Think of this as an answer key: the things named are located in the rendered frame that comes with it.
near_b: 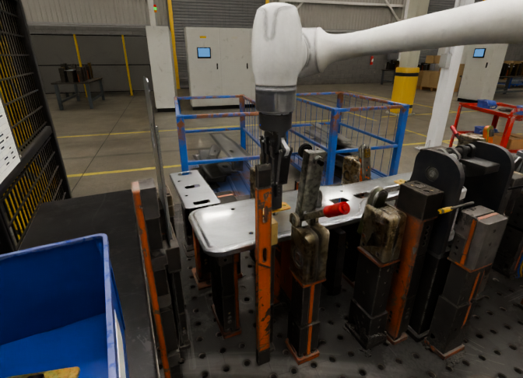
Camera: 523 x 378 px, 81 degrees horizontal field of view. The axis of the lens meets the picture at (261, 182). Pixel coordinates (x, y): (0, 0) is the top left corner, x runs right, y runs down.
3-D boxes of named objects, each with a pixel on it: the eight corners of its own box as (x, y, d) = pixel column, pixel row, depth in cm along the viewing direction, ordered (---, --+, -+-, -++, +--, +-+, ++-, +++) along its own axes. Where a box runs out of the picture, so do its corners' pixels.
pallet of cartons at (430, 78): (458, 91, 1237) (467, 55, 1185) (444, 92, 1211) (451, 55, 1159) (433, 89, 1341) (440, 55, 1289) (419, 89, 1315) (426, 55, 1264)
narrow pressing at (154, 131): (166, 222, 75) (145, 75, 62) (173, 247, 65) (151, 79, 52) (163, 222, 75) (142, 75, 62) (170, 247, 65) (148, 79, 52)
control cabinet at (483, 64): (455, 100, 990) (475, 15, 897) (468, 99, 1005) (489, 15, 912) (478, 104, 920) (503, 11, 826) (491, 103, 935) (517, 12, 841)
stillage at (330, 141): (281, 167, 407) (283, 92, 370) (335, 161, 429) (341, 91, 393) (325, 207, 301) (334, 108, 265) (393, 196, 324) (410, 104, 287)
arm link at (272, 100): (284, 82, 72) (283, 108, 75) (248, 84, 69) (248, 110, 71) (304, 85, 65) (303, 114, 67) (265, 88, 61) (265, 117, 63)
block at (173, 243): (182, 313, 87) (170, 220, 76) (191, 347, 77) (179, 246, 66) (171, 316, 86) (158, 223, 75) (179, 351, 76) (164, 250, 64)
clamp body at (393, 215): (363, 313, 87) (383, 194, 73) (394, 346, 78) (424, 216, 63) (337, 324, 84) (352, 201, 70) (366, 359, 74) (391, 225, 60)
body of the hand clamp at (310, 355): (304, 334, 81) (313, 217, 67) (319, 356, 75) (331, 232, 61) (284, 342, 78) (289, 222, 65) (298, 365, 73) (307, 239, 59)
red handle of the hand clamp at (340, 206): (309, 211, 66) (354, 198, 52) (312, 220, 66) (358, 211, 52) (292, 214, 65) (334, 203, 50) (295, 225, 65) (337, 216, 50)
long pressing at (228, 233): (505, 152, 134) (506, 148, 133) (570, 168, 115) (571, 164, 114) (185, 213, 82) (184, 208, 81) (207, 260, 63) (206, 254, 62)
